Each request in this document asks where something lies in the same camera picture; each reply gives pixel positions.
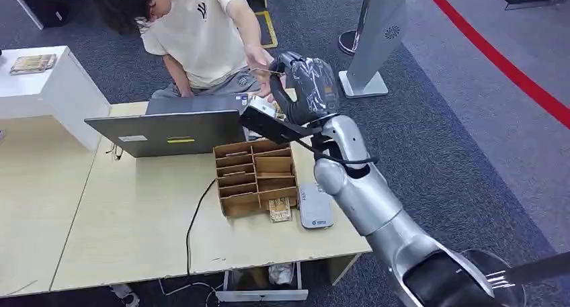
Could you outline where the person's left hand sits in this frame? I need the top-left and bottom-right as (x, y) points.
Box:
(243, 44), (276, 103)

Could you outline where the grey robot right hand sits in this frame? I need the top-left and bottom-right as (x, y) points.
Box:
(268, 51), (340, 127)

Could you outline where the round dark stanchion base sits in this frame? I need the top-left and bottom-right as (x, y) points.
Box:
(338, 30), (361, 56)

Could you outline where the person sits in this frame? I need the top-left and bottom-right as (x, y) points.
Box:
(87, 0), (286, 102)

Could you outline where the grey kiosk stand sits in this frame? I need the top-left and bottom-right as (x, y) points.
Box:
(338, 0), (407, 100)

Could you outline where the grey laptop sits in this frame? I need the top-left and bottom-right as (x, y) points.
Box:
(84, 93), (250, 159)

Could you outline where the wooden card box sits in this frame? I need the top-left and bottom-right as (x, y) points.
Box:
(212, 138), (299, 218)

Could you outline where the white flat device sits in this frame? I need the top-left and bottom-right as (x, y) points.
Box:
(298, 183), (335, 230)

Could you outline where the patterned card stack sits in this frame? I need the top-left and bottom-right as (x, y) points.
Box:
(267, 197), (292, 224)

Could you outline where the white bag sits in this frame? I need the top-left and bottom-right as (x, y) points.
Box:
(268, 263), (295, 286)

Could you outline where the white cabinet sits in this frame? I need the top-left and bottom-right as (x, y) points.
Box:
(0, 46), (112, 154)

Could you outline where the white under-desk tray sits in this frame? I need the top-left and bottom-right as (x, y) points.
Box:
(216, 262), (309, 303)

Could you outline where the black case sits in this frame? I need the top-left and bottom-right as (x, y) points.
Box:
(19, 0), (70, 29)

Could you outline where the pale wooden side desk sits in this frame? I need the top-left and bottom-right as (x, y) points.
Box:
(0, 116), (99, 298)

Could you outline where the white power strip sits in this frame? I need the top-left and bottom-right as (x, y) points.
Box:
(109, 283), (141, 307)

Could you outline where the chrome stanchion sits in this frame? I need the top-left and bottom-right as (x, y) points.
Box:
(460, 249), (570, 307)

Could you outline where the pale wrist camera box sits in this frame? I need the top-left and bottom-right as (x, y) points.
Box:
(247, 95), (278, 119)

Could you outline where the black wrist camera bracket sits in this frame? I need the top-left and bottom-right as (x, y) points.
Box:
(239, 105), (321, 146)

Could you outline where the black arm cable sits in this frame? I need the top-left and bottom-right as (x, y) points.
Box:
(294, 138), (379, 166)

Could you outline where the black desk cable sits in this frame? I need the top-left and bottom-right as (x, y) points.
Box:
(186, 179), (217, 277)

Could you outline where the white floor cable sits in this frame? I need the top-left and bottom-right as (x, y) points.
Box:
(158, 278), (224, 307)

